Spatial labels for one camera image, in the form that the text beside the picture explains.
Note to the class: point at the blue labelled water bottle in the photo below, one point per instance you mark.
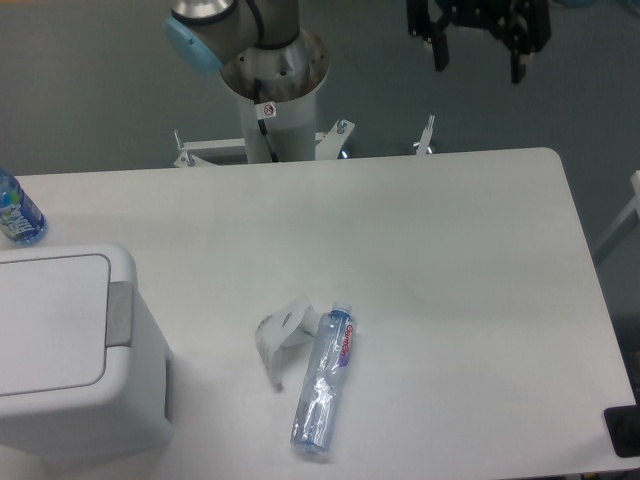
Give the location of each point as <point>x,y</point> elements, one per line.
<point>22,222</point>

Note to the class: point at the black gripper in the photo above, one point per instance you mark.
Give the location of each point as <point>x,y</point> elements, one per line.
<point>522,26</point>

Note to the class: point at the empty clear plastic bottle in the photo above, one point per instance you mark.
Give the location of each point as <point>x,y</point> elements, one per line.
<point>323,383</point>

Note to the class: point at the black device at table edge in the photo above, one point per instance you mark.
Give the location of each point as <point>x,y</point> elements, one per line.
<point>623,426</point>

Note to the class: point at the crumpled white plastic wrapper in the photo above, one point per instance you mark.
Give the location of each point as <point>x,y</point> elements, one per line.
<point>289,327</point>

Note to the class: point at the white frame at right edge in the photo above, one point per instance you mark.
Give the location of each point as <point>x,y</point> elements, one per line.
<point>620,228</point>

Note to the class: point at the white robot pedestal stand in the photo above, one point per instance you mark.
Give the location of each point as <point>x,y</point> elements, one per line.
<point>276,94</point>

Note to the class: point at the white trash can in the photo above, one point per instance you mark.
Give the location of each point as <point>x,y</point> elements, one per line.
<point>127,410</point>

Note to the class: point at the white trash can lid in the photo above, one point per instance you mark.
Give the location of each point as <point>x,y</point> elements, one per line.
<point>60,313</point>

